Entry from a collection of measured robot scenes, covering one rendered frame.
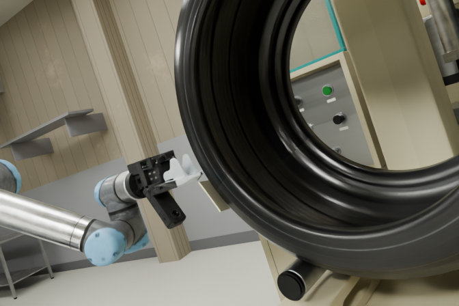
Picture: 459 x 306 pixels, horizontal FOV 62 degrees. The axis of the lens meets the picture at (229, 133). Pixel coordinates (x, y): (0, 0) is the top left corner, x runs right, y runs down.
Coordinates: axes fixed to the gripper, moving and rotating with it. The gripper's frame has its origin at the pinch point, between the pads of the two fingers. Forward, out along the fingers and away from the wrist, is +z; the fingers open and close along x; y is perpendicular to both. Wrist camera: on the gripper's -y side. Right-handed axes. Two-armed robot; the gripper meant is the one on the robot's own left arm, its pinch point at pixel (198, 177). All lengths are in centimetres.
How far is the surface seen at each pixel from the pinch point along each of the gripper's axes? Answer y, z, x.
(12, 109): 144, -533, 194
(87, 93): 113, -374, 220
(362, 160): -15, 7, 65
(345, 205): -13.3, 23.1, 11.7
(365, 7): 21.9, 33.6, 26.4
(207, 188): -0.8, 11.9, -10.2
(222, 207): -4.4, 13.5, -10.0
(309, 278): -17.6, 24.1, -8.1
